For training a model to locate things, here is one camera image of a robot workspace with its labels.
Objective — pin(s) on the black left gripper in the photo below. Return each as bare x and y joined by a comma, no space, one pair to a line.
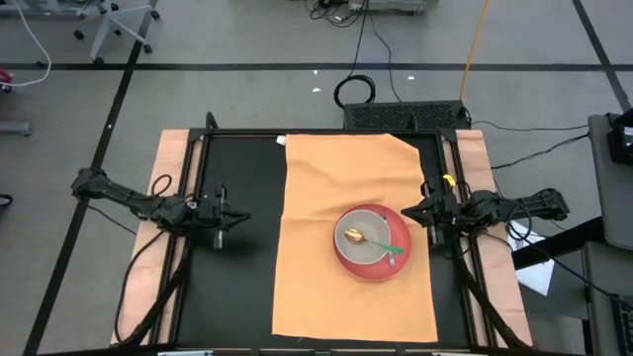
207,212

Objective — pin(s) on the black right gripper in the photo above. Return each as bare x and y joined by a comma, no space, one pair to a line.
447,212

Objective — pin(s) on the silver fork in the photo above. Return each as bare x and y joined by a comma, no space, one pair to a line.
391,259

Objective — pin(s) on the grey bowl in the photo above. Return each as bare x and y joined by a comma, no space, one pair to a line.
358,252

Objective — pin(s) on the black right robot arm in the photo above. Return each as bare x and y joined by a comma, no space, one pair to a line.
524,207

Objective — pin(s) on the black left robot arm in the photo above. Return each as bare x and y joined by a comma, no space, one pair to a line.
128,198

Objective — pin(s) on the yellow tag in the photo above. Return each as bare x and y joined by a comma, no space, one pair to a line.
449,180

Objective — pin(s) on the red plate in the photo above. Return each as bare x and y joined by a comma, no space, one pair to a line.
371,273

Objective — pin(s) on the small white tag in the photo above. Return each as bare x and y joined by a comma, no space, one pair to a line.
281,140

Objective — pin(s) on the black perforated computer case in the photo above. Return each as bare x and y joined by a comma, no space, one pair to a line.
400,116

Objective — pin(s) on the orange cloth placemat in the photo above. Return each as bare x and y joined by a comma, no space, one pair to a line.
346,306

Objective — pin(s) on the white paper sheet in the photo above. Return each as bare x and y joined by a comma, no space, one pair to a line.
536,277

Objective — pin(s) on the black beam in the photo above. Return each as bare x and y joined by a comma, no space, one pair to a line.
554,247

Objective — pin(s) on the grey cabinet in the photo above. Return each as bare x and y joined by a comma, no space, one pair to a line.
603,277
613,198

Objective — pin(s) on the grey equipment box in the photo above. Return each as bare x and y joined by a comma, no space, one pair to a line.
390,5

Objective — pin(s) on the black device with screen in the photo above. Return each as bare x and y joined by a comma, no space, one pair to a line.
622,141

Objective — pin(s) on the black loop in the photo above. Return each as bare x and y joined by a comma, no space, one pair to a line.
10,200

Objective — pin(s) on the white office chair base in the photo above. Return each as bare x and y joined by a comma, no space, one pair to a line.
106,29

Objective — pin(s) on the grey furniture foot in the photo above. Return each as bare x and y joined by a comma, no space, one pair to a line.
15,128

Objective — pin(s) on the red object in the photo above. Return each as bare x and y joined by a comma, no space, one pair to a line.
5,76

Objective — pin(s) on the black table frame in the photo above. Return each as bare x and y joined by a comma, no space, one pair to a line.
232,131

